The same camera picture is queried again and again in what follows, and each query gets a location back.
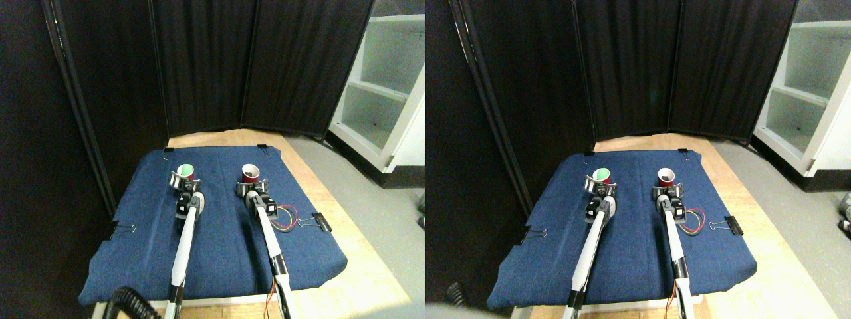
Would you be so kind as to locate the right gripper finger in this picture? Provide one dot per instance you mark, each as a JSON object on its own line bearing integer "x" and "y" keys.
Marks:
{"x": 678, "y": 191}
{"x": 241, "y": 189}
{"x": 656, "y": 193}
{"x": 262, "y": 186}

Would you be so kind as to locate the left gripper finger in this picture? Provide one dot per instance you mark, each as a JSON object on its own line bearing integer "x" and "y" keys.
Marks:
{"x": 196, "y": 185}
{"x": 610, "y": 189}
{"x": 175, "y": 181}
{"x": 590, "y": 186}

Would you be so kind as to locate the red cup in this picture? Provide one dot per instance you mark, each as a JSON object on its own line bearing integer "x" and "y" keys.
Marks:
{"x": 666, "y": 184}
{"x": 250, "y": 180}
{"x": 609, "y": 182}
{"x": 194, "y": 177}

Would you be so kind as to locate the green ball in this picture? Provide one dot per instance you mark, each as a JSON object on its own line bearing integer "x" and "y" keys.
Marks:
{"x": 187, "y": 172}
{"x": 602, "y": 177}

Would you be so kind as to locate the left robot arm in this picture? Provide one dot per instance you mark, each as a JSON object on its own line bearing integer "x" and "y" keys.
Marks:
{"x": 183, "y": 259}
{"x": 588, "y": 259}

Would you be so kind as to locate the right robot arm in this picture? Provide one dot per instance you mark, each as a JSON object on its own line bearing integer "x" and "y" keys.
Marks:
{"x": 269, "y": 246}
{"x": 675, "y": 246}

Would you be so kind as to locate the dark blue cloth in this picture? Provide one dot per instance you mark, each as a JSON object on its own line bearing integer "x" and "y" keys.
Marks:
{"x": 226, "y": 252}
{"x": 631, "y": 259}

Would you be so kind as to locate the white table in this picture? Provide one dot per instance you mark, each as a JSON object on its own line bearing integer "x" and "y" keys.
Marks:
{"x": 625, "y": 308}

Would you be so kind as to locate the black curtain pole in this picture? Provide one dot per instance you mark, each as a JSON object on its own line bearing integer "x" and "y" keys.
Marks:
{"x": 158, "y": 66}
{"x": 492, "y": 100}
{"x": 248, "y": 66}
{"x": 583, "y": 66}
{"x": 80, "y": 100}

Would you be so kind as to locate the white shelf unit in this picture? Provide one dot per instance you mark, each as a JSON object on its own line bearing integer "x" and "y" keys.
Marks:
{"x": 831, "y": 126}
{"x": 409, "y": 126}

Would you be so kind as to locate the grey rounded device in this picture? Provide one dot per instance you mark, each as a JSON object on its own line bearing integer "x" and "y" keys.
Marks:
{"x": 845, "y": 212}
{"x": 421, "y": 211}

